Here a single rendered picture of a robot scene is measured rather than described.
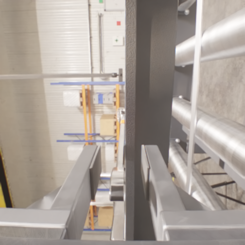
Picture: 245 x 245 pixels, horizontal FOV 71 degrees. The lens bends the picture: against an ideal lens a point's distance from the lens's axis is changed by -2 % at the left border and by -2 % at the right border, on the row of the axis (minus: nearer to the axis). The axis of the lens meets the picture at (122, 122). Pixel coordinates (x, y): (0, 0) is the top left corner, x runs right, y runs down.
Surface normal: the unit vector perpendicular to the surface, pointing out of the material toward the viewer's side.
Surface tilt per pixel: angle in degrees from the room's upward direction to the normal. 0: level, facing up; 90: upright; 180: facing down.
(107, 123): 90
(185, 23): 90
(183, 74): 90
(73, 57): 90
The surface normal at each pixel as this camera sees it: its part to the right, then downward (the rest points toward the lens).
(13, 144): -0.02, 0.26
